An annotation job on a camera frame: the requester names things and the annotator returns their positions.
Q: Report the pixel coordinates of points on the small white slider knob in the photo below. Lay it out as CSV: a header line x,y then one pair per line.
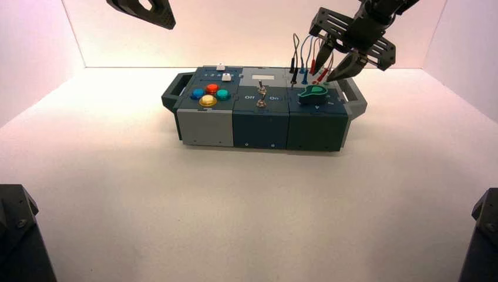
x,y
221,66

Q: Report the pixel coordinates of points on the yellow round push button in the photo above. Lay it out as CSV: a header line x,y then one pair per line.
x,y
207,100

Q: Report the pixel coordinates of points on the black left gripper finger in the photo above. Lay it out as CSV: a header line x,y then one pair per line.
x,y
155,13

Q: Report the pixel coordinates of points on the small white display window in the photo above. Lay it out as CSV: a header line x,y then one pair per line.
x,y
263,77

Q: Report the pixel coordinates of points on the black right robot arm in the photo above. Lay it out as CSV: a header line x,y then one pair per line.
x,y
389,6

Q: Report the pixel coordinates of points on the metal toggle switch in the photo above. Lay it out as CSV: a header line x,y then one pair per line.
x,y
261,87

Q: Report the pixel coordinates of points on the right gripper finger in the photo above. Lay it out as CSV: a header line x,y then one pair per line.
x,y
323,54
350,66

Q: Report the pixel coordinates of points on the green rotary knob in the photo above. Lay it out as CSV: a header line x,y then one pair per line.
x,y
313,95

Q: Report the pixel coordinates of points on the red round push button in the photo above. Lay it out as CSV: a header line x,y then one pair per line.
x,y
212,88

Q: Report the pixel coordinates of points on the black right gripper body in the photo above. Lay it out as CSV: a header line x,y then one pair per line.
x,y
365,33

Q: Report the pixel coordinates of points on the green round push button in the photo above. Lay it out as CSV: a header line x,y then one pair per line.
x,y
223,94

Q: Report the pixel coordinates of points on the large white slider knob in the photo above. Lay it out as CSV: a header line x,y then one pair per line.
x,y
226,77

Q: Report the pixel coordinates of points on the grey and teal control box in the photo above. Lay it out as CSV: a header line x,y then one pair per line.
x,y
260,124

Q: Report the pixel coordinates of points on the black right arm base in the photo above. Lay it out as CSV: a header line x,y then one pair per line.
x,y
484,241

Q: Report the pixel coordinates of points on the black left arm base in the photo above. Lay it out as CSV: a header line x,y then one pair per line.
x,y
19,241

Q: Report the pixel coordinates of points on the blue round push button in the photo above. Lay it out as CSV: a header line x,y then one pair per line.
x,y
197,93

